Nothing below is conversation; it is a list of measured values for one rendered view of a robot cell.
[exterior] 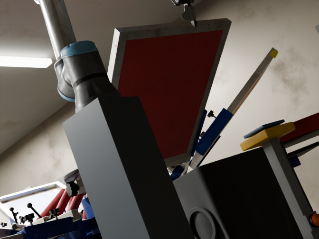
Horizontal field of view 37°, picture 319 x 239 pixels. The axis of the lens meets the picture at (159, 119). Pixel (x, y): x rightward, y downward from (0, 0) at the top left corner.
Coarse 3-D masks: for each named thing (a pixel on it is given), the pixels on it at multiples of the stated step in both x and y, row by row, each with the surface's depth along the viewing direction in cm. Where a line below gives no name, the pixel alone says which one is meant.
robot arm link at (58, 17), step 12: (36, 0) 172; (48, 0) 168; (60, 0) 170; (48, 12) 168; (60, 12) 168; (48, 24) 167; (60, 24) 166; (60, 36) 165; (72, 36) 167; (60, 48) 164; (60, 60) 162; (60, 72) 161; (60, 84) 162; (72, 96) 162
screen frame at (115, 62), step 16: (128, 32) 183; (144, 32) 187; (160, 32) 192; (176, 32) 197; (192, 32) 202; (224, 32) 214; (112, 48) 187; (112, 64) 189; (112, 80) 192; (208, 80) 228; (208, 96) 235; (192, 144) 251
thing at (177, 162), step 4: (176, 160) 258; (180, 160) 261; (184, 160) 263; (188, 160) 265; (168, 164) 256; (172, 164) 258; (176, 164) 260; (76, 180) 229; (80, 180) 229; (80, 184) 227; (80, 188) 226; (84, 188) 228; (80, 192) 228; (84, 192) 230
